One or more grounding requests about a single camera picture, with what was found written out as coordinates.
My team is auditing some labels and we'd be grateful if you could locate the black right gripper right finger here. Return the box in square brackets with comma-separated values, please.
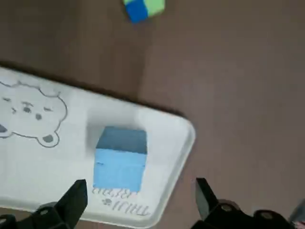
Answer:
[190, 177, 296, 229]

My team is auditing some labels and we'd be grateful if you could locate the beige tray with bear print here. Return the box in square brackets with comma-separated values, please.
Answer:
[0, 65, 197, 228]

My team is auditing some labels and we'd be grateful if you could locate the blue green checkered cube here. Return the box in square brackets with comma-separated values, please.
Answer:
[122, 0, 166, 25]

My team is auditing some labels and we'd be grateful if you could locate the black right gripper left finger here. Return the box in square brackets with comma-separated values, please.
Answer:
[0, 178, 89, 229]

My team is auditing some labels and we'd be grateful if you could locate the blue foam block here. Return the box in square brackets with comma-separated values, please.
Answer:
[92, 126, 148, 192]

